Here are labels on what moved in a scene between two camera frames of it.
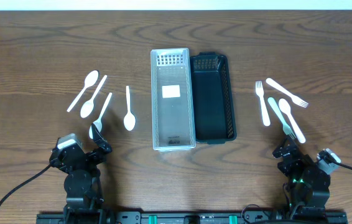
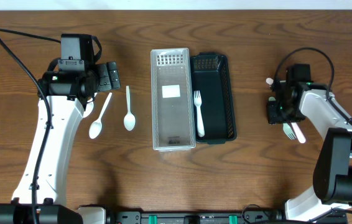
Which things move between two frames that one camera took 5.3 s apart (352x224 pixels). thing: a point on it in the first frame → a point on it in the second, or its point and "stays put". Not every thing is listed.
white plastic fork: x=259 y=91 → x=198 y=102
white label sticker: x=171 y=91 stays put
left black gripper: x=92 y=154 → x=109 y=76
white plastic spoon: x=88 y=106 stays put
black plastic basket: x=214 y=117 stays put
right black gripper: x=301 y=161 → x=273 y=117
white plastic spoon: x=98 y=123 stays put
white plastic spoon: x=129 y=119 stays put
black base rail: x=292 y=216 stays put
